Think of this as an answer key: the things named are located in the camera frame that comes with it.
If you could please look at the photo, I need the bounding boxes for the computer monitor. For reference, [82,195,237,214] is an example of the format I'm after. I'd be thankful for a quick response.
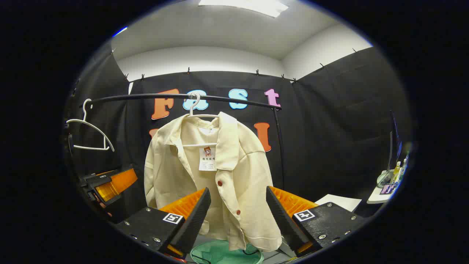
[388,110,403,173]

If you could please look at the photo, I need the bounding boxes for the black backdrop cloth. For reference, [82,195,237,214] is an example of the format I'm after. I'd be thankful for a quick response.
[64,46,413,224]

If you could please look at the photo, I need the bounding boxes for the row of black clips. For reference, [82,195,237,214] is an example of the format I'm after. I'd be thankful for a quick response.
[110,47,358,83]

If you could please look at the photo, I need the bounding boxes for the green laundry hamper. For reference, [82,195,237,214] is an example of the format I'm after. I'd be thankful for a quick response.
[190,239,264,264]

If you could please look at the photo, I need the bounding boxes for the white clothes hanger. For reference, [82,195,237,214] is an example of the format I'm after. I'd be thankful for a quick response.
[66,98,115,153]
[181,93,220,148]

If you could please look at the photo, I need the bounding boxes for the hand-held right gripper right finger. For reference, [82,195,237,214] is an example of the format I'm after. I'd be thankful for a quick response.
[266,186,367,257]

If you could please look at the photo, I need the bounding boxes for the cream button shirt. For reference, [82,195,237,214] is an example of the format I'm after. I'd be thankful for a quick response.
[144,112,282,252]

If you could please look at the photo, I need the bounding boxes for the black clothes rail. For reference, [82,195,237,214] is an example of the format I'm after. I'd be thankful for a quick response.
[80,93,286,190]

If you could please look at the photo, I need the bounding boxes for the white side table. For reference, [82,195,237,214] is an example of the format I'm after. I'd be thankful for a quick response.
[366,170,403,204]

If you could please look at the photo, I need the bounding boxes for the clear round container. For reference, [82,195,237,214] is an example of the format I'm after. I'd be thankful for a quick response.
[377,172,394,188]

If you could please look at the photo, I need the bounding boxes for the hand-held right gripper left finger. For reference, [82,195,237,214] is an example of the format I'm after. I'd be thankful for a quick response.
[112,187,212,259]

